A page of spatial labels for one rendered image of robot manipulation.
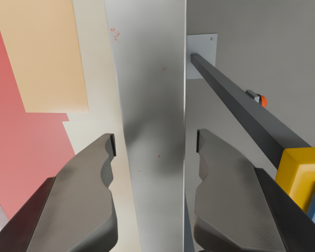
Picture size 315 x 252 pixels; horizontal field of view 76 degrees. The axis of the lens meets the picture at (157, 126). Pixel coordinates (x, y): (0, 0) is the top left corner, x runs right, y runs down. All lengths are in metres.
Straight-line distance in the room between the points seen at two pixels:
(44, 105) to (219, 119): 1.16
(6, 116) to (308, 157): 0.26
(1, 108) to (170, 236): 0.17
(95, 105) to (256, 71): 1.13
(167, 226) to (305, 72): 1.28
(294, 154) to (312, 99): 1.25
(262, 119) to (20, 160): 0.36
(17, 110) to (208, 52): 1.02
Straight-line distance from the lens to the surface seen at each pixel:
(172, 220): 0.18
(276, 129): 0.38
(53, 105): 0.17
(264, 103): 0.52
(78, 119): 0.17
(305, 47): 1.34
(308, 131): 1.58
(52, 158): 0.20
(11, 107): 0.19
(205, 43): 1.12
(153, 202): 0.16
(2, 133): 0.20
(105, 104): 0.16
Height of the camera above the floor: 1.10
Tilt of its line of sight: 62 degrees down
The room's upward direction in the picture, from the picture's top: 180 degrees clockwise
